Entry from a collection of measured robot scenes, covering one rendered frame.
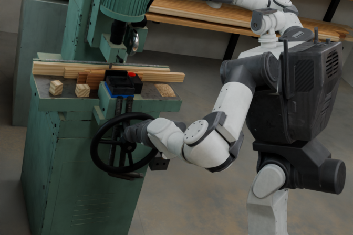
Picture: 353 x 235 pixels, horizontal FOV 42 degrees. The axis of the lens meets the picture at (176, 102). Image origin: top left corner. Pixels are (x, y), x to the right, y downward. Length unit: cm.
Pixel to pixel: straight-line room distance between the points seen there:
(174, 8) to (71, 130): 234
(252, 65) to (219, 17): 290
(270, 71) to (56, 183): 111
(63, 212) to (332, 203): 195
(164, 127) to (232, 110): 24
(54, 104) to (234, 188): 165
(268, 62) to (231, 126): 23
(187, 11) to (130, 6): 233
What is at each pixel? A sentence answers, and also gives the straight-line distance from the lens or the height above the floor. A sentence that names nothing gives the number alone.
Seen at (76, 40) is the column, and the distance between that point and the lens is 207.
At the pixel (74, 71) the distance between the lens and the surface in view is 191.
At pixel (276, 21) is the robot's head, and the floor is 142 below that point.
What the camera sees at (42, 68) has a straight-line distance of 190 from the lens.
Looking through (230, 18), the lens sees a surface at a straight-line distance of 424.
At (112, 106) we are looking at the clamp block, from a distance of 174.
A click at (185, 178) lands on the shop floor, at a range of 303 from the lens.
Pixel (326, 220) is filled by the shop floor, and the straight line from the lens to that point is 326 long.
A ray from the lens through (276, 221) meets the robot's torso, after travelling 172.
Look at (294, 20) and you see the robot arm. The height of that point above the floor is 136.
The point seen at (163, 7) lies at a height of 61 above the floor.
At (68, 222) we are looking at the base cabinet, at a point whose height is 23.
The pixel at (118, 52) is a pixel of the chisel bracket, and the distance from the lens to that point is 188.
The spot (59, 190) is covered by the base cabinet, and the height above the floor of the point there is 44.
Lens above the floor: 182
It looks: 29 degrees down
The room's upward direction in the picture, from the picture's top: 17 degrees clockwise
